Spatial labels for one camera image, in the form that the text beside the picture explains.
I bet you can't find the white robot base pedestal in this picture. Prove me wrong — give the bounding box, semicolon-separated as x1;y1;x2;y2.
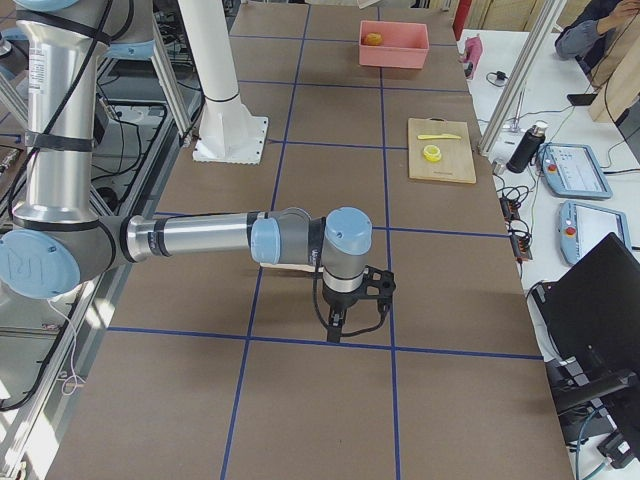
179;0;269;165

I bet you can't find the far blue teach pendant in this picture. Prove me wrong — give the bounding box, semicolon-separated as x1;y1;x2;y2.
538;143;613;200

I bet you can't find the blue teach pendant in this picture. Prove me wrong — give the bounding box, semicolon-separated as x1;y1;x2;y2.
558;201;631;265
538;143;613;200

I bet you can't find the aluminium frame post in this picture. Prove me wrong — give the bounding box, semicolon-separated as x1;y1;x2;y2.
478;0;566;157

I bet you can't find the pink plastic bin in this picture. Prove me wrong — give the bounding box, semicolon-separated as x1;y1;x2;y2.
359;20;429;69

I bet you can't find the black water bottle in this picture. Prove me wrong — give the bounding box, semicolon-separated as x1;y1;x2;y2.
506;120;548;173

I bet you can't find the yellow toy lemon slice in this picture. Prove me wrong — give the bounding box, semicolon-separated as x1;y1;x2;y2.
422;144;442;163

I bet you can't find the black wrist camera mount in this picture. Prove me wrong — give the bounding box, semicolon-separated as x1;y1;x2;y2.
360;265;396;310

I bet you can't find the wooden cutting board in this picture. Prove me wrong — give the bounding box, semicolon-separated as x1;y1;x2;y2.
408;118;476;184

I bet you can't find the brown toy potato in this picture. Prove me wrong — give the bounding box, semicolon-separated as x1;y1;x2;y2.
362;32;383;46

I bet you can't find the yellow toy knife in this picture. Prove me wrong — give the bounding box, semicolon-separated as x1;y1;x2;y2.
416;133;462;141

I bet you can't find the near blue teach pendant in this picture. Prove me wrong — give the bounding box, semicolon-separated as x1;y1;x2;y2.
558;201;631;265

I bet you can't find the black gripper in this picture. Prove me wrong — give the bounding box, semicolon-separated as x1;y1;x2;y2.
322;275;363;343

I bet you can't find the black laptop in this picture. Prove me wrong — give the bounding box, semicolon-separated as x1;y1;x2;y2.
542;233;639;427

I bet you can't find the seated person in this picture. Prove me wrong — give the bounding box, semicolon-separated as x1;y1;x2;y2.
555;0;639;90

